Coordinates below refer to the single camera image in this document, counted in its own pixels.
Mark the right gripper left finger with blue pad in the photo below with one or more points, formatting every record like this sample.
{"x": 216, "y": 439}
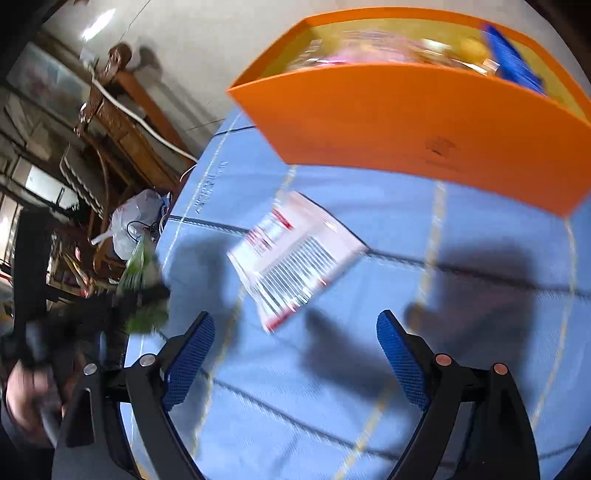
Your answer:
{"x": 92, "y": 442}

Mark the white pink packet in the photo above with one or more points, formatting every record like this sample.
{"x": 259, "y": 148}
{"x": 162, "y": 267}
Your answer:
{"x": 291, "y": 255}

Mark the green plum candy bag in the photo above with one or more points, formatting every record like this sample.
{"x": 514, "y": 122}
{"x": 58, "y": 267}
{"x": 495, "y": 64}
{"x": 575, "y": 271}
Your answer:
{"x": 142, "y": 280}

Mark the blue snack bag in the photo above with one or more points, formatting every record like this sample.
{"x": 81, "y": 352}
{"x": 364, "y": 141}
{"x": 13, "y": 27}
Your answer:
{"x": 512, "y": 66}

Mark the white plastic bag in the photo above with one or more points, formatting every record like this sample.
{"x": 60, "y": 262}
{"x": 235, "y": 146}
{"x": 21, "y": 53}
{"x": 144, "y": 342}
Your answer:
{"x": 129, "y": 221}

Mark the person's left hand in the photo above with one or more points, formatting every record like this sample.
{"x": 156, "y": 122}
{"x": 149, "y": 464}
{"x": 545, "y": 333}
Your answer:
{"x": 25, "y": 387}

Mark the wooden chair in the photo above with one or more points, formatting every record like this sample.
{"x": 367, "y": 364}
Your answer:
{"x": 136, "y": 145}

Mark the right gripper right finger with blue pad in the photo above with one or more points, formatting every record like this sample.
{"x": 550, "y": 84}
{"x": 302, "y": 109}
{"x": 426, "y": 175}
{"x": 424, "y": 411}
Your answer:
{"x": 498, "y": 441}

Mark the pink small snack bag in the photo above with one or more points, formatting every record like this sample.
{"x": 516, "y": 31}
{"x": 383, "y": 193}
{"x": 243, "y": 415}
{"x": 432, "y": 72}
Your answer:
{"x": 372, "y": 46}

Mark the orange cardboard box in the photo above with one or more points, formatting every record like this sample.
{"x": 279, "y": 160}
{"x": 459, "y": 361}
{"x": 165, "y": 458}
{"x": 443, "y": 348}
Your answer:
{"x": 431, "y": 121}

